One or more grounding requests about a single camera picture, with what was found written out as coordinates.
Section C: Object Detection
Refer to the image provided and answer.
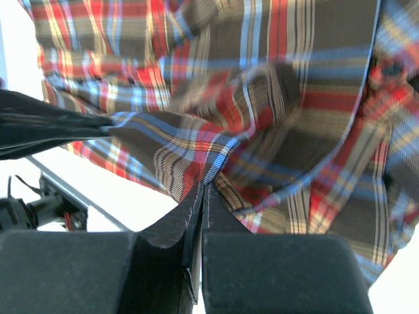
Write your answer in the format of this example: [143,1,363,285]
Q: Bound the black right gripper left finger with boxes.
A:
[1,185,204,313]

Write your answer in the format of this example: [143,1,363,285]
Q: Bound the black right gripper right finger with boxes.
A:
[202,185,373,313]

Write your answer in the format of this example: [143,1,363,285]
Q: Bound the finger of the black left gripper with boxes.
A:
[1,90,113,160]

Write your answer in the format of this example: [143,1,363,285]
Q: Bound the plaid long sleeve shirt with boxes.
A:
[21,1,418,284]

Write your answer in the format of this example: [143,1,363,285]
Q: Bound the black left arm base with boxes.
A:
[1,175,88,232]

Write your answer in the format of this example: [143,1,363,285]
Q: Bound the aluminium table frame rail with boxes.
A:
[27,156,130,232]

